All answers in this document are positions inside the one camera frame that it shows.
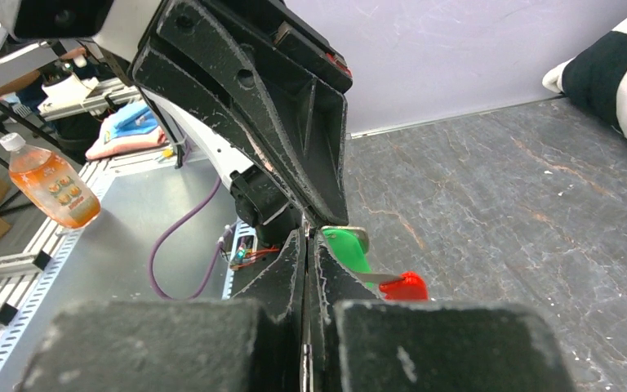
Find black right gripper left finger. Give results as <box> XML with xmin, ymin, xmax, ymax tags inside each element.
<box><xmin>18</xmin><ymin>229</ymin><xmax>306</xmax><ymax>391</ymax></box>

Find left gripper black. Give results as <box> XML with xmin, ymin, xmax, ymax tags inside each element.
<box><xmin>131</xmin><ymin>1</ymin><xmax>353</xmax><ymax>226</ymax></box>

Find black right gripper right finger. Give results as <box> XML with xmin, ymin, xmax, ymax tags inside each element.
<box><xmin>307</xmin><ymin>233</ymin><xmax>576</xmax><ymax>391</ymax></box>

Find green key tag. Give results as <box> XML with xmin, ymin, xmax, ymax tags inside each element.
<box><xmin>321</xmin><ymin>226</ymin><xmax>371</xmax><ymax>273</ymax></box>

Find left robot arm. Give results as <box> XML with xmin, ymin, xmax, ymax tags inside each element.
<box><xmin>130</xmin><ymin>1</ymin><xmax>353</xmax><ymax>244</ymax></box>

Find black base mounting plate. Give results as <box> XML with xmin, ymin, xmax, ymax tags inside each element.
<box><xmin>221</xmin><ymin>219</ymin><xmax>282</xmax><ymax>300</ymax></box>

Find pink blue folded cloth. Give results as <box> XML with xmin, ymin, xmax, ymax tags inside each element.
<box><xmin>85</xmin><ymin>101</ymin><xmax>167</xmax><ymax>161</ymax></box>

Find orange juice bottle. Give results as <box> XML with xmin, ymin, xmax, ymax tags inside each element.
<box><xmin>0</xmin><ymin>132</ymin><xmax>101</xmax><ymax>229</ymax></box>

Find black white checkered pillow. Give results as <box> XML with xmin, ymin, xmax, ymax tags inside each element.
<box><xmin>541</xmin><ymin>18</ymin><xmax>627</xmax><ymax>140</ymax></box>

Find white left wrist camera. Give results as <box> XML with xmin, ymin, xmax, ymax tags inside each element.
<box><xmin>0</xmin><ymin>1</ymin><xmax>162</xmax><ymax>69</ymax></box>

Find white slotted cable duct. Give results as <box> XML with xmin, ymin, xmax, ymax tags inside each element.
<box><xmin>0</xmin><ymin>221</ymin><xmax>83</xmax><ymax>371</ymax></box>

